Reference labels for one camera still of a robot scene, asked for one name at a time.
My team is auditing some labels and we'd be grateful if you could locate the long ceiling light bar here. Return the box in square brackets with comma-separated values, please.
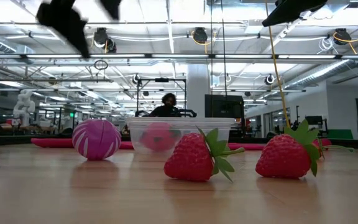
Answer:
[0, 53, 358, 60]

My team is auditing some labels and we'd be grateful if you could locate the purple white-striped toy ball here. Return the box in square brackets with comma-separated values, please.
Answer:
[71, 119, 122, 161]

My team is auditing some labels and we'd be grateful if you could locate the green panel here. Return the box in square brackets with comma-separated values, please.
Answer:
[327, 129, 354, 140]

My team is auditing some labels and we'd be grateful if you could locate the red toy strawberry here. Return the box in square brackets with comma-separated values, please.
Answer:
[255, 119, 322, 180]
[163, 126, 246, 184]

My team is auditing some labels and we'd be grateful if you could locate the black distant monitor stand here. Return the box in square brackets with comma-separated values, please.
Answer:
[305, 115, 329, 138]

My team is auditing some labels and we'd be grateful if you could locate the white building column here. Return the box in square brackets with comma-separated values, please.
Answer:
[186, 63, 211, 118]

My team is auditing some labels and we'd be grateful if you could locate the small long-stemmed toy strawberry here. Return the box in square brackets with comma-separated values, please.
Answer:
[317, 139, 356, 160]

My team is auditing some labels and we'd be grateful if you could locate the black monitor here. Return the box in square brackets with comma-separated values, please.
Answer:
[204, 94, 246, 119]

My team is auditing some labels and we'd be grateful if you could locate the black tubular stand frame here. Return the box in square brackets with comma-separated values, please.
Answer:
[136, 77, 187, 118]

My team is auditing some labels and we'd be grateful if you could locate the yellow hanging cable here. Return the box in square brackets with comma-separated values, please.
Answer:
[264, 0, 291, 129]

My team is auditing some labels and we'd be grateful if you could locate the black round cable loop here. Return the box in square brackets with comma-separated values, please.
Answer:
[93, 59, 109, 71]

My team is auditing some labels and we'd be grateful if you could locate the person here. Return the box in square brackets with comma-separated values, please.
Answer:
[149, 92, 183, 118]

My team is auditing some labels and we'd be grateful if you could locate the clear plastic tupperware container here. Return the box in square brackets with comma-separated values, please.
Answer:
[125, 116, 236, 156]

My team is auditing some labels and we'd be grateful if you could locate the black hanging cable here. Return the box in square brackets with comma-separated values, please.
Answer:
[220, 0, 229, 97]

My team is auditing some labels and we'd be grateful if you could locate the large red toy tomato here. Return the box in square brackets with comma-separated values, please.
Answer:
[140, 122, 181, 152]

